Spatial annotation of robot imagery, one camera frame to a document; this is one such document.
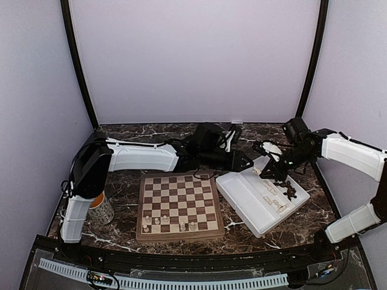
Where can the black front rail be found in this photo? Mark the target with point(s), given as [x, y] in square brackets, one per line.
[293, 259]

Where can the white slotted cable duct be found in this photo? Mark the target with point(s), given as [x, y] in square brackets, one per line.
[144, 279]

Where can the wooden chess board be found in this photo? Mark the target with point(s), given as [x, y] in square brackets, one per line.
[188, 197]

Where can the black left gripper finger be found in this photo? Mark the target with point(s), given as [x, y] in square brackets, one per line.
[241, 168]
[245, 160]

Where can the pile of white chess pieces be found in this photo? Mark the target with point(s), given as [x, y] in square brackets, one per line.
[273, 200]

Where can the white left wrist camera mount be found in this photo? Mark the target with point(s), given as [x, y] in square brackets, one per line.
[231, 138]

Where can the pile of dark chess pieces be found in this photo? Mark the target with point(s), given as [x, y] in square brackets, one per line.
[291, 191]

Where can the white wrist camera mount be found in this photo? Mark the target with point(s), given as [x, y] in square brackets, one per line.
[269, 149]
[231, 138]

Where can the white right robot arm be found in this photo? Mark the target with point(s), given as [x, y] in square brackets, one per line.
[306, 145]

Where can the white divided plastic tray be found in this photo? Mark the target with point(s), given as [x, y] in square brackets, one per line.
[259, 203]

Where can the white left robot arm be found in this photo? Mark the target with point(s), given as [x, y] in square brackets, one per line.
[207, 146]

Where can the black enclosure frame post left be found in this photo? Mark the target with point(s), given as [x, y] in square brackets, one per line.
[74, 53]

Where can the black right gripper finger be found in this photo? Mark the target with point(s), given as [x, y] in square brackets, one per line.
[267, 171]
[273, 176]

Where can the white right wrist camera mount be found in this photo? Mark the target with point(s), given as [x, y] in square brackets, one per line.
[269, 149]

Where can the patterned mug with orange liquid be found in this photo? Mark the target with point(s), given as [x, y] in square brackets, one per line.
[101, 211]

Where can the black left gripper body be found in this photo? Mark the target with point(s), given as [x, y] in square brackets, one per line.
[234, 159]

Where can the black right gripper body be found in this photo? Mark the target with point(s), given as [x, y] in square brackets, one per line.
[285, 170]

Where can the black enclosure frame post right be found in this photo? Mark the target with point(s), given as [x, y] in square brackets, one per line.
[315, 53]

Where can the white chess piece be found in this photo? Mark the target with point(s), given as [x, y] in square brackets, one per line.
[192, 226]
[182, 226]

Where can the black enclosure frame post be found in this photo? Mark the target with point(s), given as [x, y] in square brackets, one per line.
[74, 53]
[315, 53]

